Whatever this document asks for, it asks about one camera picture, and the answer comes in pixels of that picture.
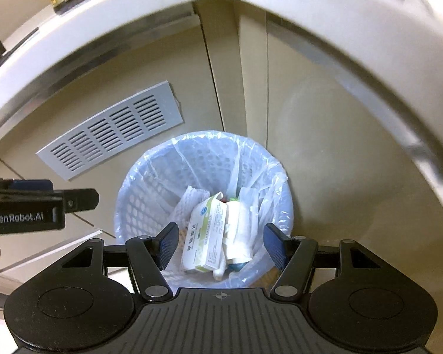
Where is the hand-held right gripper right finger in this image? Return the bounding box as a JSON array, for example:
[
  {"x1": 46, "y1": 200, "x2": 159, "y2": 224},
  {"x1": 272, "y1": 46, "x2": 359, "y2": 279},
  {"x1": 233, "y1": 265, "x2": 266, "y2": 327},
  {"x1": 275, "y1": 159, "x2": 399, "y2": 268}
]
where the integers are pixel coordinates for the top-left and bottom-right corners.
[{"x1": 263, "y1": 224, "x2": 399, "y2": 301}]

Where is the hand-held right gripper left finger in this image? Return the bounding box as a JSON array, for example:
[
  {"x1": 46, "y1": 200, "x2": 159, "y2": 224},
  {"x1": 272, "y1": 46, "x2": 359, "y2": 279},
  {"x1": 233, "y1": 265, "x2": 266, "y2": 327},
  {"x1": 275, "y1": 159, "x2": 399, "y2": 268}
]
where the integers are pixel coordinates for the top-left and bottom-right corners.
[{"x1": 44, "y1": 222, "x2": 180, "y2": 302}]

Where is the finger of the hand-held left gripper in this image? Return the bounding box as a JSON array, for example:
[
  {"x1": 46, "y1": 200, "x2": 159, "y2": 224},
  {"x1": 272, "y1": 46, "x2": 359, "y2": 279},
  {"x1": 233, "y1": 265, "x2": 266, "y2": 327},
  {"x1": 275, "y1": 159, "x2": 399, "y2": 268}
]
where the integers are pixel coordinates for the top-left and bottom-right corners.
[
  {"x1": 0, "y1": 179, "x2": 54, "y2": 193},
  {"x1": 61, "y1": 188, "x2": 100, "y2": 213}
]

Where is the white green-striped carton box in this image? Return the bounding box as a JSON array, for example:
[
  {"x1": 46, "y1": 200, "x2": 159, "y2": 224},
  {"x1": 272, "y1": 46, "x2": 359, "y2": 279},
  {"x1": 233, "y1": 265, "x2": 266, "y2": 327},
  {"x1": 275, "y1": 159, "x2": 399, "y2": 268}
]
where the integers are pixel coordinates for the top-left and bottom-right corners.
[{"x1": 179, "y1": 191, "x2": 229, "y2": 274}]

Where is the blue-lined white trash bin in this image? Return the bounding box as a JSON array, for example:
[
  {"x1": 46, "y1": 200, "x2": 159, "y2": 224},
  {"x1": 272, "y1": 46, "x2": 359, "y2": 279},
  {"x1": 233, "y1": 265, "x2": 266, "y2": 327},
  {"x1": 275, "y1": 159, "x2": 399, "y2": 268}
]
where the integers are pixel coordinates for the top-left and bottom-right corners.
[{"x1": 113, "y1": 130, "x2": 295, "y2": 290}]

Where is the grey cabinet vent grille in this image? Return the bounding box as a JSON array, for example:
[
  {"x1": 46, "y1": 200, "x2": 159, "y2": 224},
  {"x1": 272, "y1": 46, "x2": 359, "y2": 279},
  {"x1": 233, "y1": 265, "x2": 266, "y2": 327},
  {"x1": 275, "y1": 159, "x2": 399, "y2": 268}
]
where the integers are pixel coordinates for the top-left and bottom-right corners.
[{"x1": 35, "y1": 80, "x2": 185, "y2": 181}]

